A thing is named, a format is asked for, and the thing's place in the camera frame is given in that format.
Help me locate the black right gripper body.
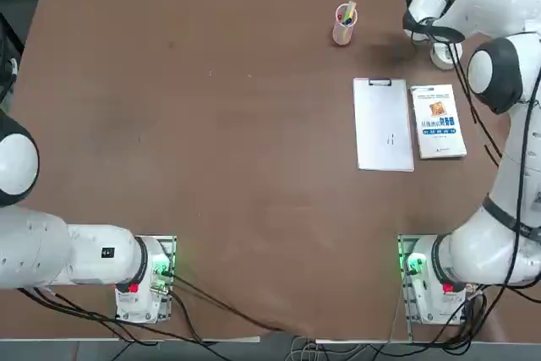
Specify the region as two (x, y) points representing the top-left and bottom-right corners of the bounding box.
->
(402, 8), (436, 39)

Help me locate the pink translucent pen cup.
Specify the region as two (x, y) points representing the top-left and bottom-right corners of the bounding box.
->
(332, 3), (360, 46)

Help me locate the white clipboard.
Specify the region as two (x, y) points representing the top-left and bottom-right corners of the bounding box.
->
(352, 77), (415, 172)

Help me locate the white and blue book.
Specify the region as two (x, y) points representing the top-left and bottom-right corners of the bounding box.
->
(409, 84), (468, 161)

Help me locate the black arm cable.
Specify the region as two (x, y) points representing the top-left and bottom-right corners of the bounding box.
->
(445, 39), (540, 290)

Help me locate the black base cable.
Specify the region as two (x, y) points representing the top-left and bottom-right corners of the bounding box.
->
(167, 271), (305, 335)

